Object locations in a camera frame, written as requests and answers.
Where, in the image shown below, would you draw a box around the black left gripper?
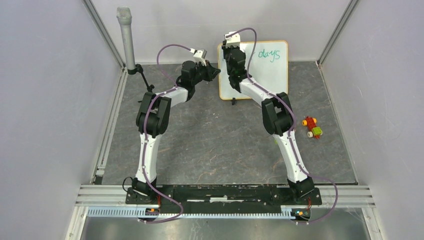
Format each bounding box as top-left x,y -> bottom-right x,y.
192,59 -> 221,86

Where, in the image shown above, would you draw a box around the yellow-framed whiteboard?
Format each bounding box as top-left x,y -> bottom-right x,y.
217,40 -> 289,101

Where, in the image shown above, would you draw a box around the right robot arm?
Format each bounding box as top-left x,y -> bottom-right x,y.
221,45 -> 315,204

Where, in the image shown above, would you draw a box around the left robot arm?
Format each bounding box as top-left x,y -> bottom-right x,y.
131,60 -> 221,204

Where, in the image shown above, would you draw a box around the black whiteboard stand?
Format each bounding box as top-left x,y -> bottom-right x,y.
231,97 -> 237,106

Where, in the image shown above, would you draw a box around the grey microphone on stand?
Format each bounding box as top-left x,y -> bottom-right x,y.
116,6 -> 154,93

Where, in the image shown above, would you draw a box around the red toy car, yellow wheels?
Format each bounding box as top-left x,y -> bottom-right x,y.
301,116 -> 323,139

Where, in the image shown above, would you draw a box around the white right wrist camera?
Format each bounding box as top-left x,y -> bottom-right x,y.
222,31 -> 241,48

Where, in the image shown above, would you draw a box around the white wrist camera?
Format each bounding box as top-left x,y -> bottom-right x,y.
222,31 -> 241,48
190,48 -> 207,66

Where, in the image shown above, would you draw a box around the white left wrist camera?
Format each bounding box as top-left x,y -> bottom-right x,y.
190,48 -> 207,66

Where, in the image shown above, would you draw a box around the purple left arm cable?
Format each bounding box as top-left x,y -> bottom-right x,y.
137,43 -> 194,225

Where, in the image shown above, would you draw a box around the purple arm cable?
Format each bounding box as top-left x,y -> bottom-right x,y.
137,43 -> 194,225
224,27 -> 339,227

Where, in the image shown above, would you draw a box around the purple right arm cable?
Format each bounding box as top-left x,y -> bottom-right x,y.
224,27 -> 339,227

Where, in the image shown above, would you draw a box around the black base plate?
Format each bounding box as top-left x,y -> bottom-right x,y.
125,184 -> 323,215

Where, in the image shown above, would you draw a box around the aluminium frame rail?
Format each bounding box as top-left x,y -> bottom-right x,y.
65,184 -> 383,240

